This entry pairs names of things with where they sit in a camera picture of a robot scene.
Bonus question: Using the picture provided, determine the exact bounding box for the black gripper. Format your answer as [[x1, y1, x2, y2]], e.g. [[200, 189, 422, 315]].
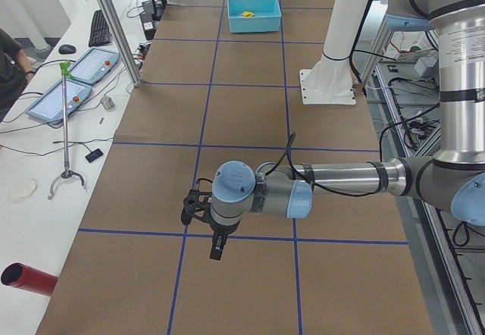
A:
[[209, 221, 239, 261]]

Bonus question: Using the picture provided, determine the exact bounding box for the small black phone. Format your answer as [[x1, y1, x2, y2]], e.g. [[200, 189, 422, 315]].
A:
[[85, 149, 104, 163]]

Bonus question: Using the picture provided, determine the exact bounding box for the small silver metal cylinder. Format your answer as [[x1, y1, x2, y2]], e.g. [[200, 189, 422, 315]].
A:
[[100, 95, 114, 111]]

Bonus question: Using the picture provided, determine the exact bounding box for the red cylinder bottle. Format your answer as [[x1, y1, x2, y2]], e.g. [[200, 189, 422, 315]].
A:
[[1, 262, 58, 296]]

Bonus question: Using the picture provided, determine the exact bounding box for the far blue teach pendant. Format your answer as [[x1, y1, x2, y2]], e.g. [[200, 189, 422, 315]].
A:
[[68, 47, 120, 86]]

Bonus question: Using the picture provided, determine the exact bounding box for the blue teach pendant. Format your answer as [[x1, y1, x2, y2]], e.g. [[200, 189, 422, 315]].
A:
[[68, 47, 120, 86], [24, 79, 92, 123]]

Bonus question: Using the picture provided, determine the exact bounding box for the near blue teach pendant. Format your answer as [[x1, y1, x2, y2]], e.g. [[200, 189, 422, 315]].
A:
[[24, 79, 92, 123]]

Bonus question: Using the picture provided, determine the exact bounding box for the light blue plastic bin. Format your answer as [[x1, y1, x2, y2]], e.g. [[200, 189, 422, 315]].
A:
[[227, 0, 282, 33]]

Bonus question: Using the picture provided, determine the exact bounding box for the black keyboard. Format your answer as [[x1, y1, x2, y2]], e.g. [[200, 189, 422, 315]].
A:
[[88, 10, 112, 47]]

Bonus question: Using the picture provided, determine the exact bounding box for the black computer mouse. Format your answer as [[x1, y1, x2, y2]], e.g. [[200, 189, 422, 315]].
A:
[[58, 44, 77, 55]]

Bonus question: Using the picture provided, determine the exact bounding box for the seated person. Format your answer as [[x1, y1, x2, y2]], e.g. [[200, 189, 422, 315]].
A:
[[0, 29, 35, 120]]

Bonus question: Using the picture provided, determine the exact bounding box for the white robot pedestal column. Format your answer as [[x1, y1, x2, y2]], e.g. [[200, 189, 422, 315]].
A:
[[299, 0, 372, 105]]

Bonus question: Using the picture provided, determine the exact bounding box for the green handled reacher grabber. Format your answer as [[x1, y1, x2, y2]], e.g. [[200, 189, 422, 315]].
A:
[[48, 61, 86, 200]]

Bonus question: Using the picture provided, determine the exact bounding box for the aluminium frame post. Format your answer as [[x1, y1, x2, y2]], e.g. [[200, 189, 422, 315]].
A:
[[97, 0, 141, 87]]

